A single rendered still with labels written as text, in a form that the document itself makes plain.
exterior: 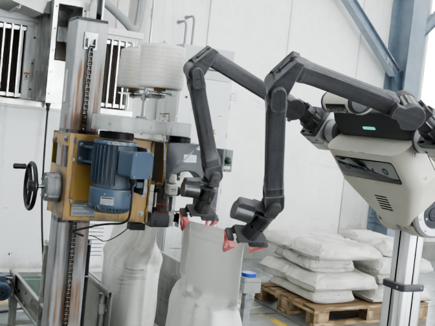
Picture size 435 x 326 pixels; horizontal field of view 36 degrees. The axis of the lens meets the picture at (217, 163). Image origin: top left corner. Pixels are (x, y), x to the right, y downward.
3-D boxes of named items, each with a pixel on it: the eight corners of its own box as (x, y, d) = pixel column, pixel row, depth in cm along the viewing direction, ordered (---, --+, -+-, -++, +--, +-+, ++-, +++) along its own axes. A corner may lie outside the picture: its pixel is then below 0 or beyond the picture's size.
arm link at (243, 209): (283, 207, 199) (279, 190, 206) (248, 195, 196) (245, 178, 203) (265, 236, 205) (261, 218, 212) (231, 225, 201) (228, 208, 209)
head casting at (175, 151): (217, 215, 269) (224, 141, 268) (160, 213, 258) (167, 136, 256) (185, 204, 296) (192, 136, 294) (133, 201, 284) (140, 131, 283)
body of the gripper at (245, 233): (230, 227, 213) (241, 213, 208) (257, 229, 218) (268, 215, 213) (236, 244, 209) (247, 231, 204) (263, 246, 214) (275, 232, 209)
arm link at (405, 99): (437, 118, 188) (430, 108, 193) (415, 96, 184) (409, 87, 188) (410, 138, 191) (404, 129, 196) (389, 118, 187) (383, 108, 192)
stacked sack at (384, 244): (421, 259, 564) (423, 242, 563) (381, 259, 544) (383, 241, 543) (368, 243, 623) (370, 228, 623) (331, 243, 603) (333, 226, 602)
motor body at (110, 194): (137, 215, 232) (144, 143, 231) (94, 214, 225) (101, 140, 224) (122, 209, 245) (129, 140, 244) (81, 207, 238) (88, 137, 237)
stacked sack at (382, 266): (437, 277, 561) (439, 259, 560) (374, 277, 529) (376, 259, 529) (400, 264, 600) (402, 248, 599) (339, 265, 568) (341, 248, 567)
